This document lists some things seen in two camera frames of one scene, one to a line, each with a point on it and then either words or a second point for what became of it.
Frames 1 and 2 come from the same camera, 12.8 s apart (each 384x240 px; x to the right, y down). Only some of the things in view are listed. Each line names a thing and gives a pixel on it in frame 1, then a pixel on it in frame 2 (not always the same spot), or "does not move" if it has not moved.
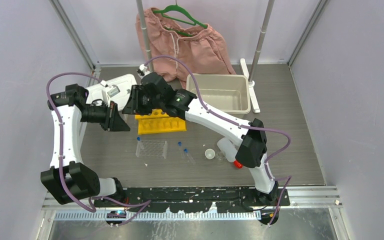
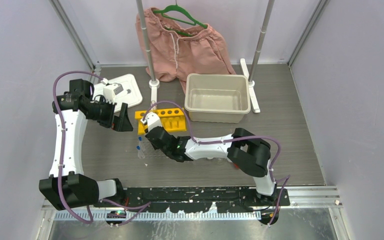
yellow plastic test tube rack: (158, 121) does not move
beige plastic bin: (229, 93) does not move
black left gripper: (116, 123) does not move
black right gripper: (133, 105) to (155, 148)
